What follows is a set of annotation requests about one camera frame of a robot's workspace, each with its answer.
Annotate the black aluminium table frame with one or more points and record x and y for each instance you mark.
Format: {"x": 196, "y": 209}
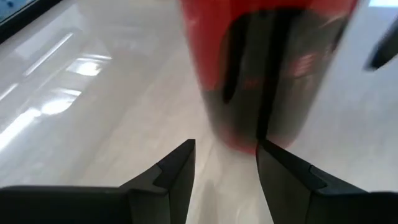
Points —
{"x": 18, "y": 28}

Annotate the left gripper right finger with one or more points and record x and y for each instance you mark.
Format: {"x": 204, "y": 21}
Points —
{"x": 295, "y": 193}

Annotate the black and red cola can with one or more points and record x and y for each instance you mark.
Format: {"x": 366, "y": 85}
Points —
{"x": 211, "y": 46}

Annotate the computer monitor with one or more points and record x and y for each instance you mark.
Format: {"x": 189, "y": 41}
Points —
{"x": 9, "y": 6}

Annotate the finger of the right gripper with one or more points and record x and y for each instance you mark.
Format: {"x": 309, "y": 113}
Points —
{"x": 384, "y": 46}

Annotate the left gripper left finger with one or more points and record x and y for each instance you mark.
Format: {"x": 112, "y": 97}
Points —
{"x": 161, "y": 189}

